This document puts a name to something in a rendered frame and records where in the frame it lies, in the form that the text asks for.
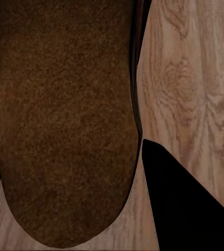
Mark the sandal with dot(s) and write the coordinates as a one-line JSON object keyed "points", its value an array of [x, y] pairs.
{"points": [[70, 125]]}

